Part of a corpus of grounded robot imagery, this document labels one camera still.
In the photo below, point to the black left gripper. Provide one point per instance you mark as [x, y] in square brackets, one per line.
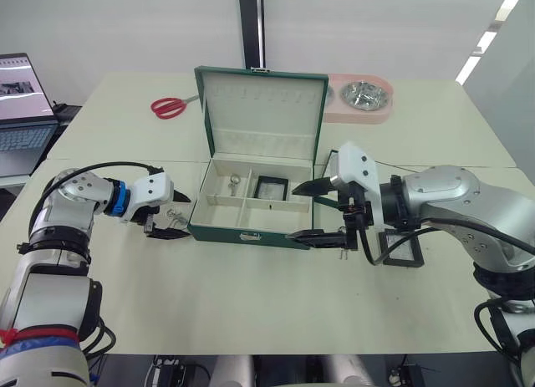
[150, 220]

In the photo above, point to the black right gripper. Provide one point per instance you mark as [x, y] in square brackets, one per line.
[353, 207]

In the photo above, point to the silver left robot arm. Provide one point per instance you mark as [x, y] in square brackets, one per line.
[50, 295]

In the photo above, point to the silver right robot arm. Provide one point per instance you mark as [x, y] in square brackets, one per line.
[451, 190]

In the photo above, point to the black square display case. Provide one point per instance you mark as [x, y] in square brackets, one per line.
[271, 189]
[402, 249]

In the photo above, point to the green jewelry box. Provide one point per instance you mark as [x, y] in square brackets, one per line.
[259, 111]

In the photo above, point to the pink double bowl stand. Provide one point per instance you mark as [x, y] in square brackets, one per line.
[355, 116]

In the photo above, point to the steel bowl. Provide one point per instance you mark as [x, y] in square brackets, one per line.
[363, 95]

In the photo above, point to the black device beside laptop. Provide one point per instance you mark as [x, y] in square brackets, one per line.
[67, 113]

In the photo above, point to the light grey cylinder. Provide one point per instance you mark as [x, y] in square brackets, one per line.
[234, 372]
[347, 372]

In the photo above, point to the open laptop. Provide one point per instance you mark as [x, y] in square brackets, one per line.
[21, 111]

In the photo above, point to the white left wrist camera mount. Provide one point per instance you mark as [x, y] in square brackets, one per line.
[150, 188]

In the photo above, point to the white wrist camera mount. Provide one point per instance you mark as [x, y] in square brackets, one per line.
[355, 161]
[150, 188]

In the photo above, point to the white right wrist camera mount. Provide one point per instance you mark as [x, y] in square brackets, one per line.
[355, 161]

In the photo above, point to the black vertical post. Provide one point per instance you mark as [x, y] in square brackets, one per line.
[253, 25]

